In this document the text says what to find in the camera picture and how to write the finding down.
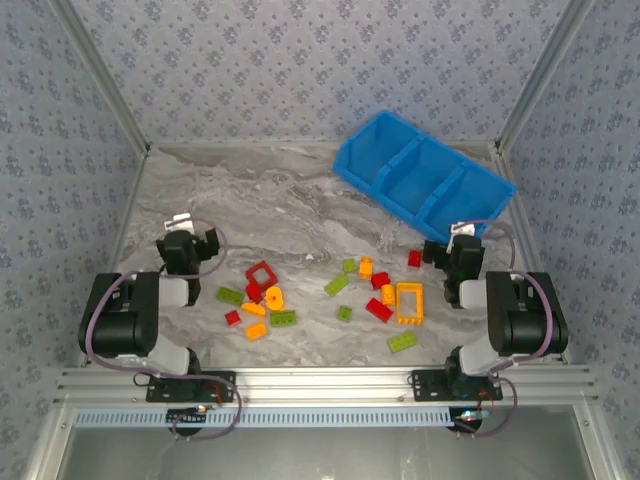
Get red square lego frame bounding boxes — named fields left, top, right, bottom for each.
left=244, top=260, right=279, bottom=289

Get yellow lego window frame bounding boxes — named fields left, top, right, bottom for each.
left=394, top=282, right=426, bottom=326

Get blue three-compartment plastic bin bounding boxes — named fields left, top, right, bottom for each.
left=332, top=109, right=520, bottom=240

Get black controller board with LED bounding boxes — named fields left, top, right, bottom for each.
left=449, top=407, right=494, bottom=435
left=166, top=405, right=209, bottom=430

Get grey metal panel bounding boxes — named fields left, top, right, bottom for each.
left=54, top=427, right=601, bottom=480

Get thin aluminium table edge rail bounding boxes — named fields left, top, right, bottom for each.
left=148, top=141, right=346, bottom=150

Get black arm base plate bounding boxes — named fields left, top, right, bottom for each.
left=410, top=369, right=504, bottom=404
left=145, top=370, right=237, bottom=404

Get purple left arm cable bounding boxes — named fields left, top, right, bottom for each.
left=82, top=218, right=245, bottom=442

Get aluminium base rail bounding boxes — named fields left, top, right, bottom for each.
left=53, top=366, right=600, bottom=404

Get aluminium upright frame post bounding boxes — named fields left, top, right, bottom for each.
left=495, top=0, right=597, bottom=151
left=49, top=0, right=154, bottom=154

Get white slotted cable duct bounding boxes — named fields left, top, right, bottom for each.
left=73, top=406, right=455, bottom=430

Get aluminium lower frame post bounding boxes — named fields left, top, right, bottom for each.
left=572, top=403, right=624, bottom=480
left=23, top=403, right=77, bottom=480

